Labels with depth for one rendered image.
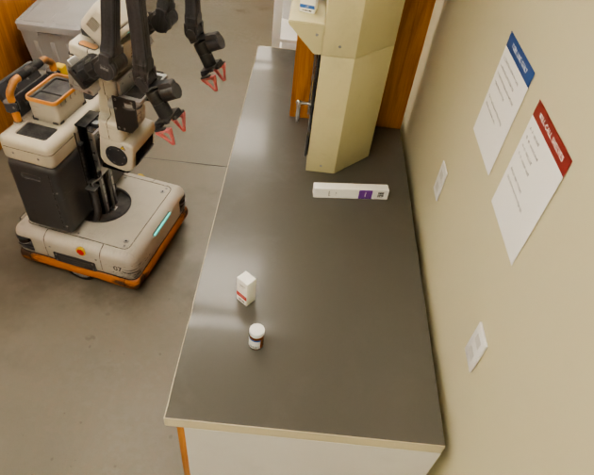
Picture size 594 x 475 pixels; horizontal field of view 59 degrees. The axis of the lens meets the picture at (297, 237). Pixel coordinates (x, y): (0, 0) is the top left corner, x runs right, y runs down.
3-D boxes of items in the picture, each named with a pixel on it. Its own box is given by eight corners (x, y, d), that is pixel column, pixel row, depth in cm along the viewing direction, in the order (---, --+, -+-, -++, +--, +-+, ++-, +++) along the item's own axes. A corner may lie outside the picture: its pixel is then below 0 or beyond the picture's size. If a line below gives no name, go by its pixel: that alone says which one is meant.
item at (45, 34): (117, 39, 391) (109, -7, 367) (90, 78, 348) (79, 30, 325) (61, 32, 390) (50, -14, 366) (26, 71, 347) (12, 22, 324)
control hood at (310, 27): (323, 15, 191) (327, -14, 184) (321, 56, 168) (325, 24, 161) (292, 11, 190) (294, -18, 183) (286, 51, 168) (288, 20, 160)
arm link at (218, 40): (192, 23, 218) (184, 30, 212) (215, 15, 213) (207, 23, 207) (206, 50, 225) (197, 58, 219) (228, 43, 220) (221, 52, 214)
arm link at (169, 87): (144, 68, 188) (133, 78, 182) (170, 60, 183) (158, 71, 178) (161, 97, 195) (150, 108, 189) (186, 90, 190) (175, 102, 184)
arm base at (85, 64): (85, 56, 194) (66, 70, 185) (98, 46, 189) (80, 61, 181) (101, 75, 198) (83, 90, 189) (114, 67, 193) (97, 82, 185)
